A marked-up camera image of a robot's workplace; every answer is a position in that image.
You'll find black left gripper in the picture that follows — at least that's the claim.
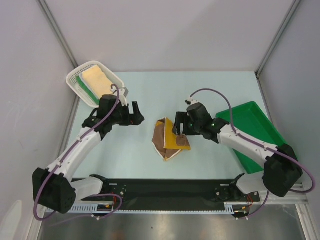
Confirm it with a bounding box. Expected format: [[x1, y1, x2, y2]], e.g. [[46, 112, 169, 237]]
[[109, 101, 144, 126]]

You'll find brown patterned cloth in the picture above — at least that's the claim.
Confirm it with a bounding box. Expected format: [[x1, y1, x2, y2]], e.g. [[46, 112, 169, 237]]
[[152, 117, 191, 162]]

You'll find yellow cloth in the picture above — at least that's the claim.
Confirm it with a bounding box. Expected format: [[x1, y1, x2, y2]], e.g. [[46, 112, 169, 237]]
[[82, 65, 113, 98]]

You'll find light blue cloth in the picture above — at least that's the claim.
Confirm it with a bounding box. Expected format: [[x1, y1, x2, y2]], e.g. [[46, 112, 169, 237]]
[[79, 73, 100, 101]]

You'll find green microfiber towel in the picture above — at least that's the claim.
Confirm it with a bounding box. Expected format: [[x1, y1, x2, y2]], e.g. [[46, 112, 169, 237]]
[[75, 76, 100, 106]]

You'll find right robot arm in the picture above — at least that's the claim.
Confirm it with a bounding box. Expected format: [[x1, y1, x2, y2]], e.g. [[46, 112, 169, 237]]
[[172, 102, 303, 201]]

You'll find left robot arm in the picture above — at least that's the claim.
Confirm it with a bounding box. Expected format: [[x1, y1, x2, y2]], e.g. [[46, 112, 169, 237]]
[[32, 95, 145, 214]]

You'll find green plastic tray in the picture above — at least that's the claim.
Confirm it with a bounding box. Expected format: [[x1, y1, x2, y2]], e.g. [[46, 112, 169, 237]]
[[215, 100, 299, 175]]

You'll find white perforated plastic basket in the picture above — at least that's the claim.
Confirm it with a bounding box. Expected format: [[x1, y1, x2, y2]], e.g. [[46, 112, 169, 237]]
[[65, 61, 129, 108]]

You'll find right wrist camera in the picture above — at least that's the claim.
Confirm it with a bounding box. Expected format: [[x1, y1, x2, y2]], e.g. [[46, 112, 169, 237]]
[[185, 97, 198, 106]]

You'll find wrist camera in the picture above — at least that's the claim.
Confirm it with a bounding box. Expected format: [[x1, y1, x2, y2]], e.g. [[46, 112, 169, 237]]
[[111, 85, 129, 106], [185, 97, 198, 106]]

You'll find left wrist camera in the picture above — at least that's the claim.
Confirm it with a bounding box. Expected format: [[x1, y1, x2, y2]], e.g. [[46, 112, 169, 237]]
[[111, 85, 129, 106]]

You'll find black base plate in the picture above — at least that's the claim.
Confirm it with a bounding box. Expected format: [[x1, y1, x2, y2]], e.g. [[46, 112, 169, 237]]
[[85, 178, 260, 204]]

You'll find grey slotted cable duct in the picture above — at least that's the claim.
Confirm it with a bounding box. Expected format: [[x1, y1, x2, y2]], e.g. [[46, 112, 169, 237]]
[[46, 201, 251, 215]]

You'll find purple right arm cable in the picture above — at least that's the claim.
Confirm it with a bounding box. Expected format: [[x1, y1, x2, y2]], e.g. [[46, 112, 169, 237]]
[[189, 88, 316, 221]]

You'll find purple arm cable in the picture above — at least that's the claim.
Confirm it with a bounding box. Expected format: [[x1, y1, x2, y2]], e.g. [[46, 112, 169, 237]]
[[33, 83, 123, 227], [189, 88, 316, 221]]

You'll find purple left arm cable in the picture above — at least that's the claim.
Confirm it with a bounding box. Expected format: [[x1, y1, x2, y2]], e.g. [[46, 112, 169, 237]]
[[33, 83, 123, 227]]

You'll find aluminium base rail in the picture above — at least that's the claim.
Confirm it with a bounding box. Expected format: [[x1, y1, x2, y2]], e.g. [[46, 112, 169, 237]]
[[259, 183, 308, 205]]

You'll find left aluminium frame post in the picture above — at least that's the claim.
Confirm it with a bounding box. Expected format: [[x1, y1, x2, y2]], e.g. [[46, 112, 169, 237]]
[[36, 0, 79, 69]]

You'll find aluminium frame post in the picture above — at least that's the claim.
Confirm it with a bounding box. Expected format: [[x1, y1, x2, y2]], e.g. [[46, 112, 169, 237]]
[[36, 0, 79, 69], [254, 0, 305, 76]]

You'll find right aluminium frame post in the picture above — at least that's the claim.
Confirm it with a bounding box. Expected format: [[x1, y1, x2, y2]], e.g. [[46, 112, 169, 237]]
[[254, 0, 305, 76]]

